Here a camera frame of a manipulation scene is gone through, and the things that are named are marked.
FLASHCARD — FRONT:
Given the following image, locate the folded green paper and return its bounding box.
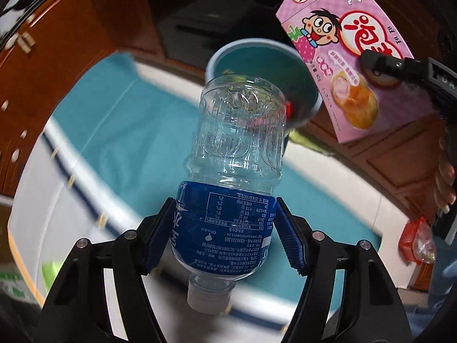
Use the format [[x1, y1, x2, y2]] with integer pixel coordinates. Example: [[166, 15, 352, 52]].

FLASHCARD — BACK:
[[41, 261, 67, 294]]

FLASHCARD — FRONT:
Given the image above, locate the black built-in appliance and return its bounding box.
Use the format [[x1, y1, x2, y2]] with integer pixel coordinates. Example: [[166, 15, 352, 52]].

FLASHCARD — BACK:
[[157, 0, 286, 61]]

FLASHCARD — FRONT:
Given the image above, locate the wooden cabinet with drawers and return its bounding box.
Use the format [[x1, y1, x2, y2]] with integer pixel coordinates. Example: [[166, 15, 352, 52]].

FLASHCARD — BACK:
[[0, 0, 161, 194]]

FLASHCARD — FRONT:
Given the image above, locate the teal round trash bin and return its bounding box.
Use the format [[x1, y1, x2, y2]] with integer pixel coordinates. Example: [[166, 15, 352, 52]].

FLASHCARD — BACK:
[[205, 38, 323, 129]]

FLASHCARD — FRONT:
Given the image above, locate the white and green plastic bag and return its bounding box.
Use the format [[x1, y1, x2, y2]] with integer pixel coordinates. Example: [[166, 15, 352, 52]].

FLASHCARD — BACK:
[[0, 257, 41, 304]]

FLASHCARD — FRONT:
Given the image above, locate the person's right hand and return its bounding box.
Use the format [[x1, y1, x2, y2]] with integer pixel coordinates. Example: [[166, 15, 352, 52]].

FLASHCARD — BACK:
[[434, 129, 457, 222]]

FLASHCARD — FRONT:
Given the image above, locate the red plastic bag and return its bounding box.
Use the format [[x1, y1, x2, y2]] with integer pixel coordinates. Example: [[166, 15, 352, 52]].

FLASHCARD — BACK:
[[398, 216, 438, 266]]

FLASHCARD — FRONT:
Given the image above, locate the pink snack box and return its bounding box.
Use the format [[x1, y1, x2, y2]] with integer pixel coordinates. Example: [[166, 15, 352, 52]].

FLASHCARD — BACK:
[[276, 0, 443, 143]]

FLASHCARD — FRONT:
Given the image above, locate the clear bottle with blue label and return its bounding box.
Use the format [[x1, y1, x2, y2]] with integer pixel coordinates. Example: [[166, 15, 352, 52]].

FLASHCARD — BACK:
[[171, 73, 288, 315]]

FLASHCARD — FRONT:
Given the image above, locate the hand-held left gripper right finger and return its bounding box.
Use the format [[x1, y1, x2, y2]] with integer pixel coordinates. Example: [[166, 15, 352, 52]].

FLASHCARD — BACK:
[[273, 197, 415, 343]]

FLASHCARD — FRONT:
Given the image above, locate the person's leg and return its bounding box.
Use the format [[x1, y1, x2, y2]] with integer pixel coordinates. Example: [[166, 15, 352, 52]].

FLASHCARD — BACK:
[[426, 236, 457, 329]]

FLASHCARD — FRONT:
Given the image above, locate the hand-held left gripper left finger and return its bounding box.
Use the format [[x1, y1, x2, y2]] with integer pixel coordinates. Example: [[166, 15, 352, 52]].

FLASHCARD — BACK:
[[36, 197, 179, 343]]

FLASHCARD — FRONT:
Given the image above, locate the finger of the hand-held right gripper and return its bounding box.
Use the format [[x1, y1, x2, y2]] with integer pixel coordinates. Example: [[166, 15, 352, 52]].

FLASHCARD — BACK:
[[360, 50, 429, 86]]

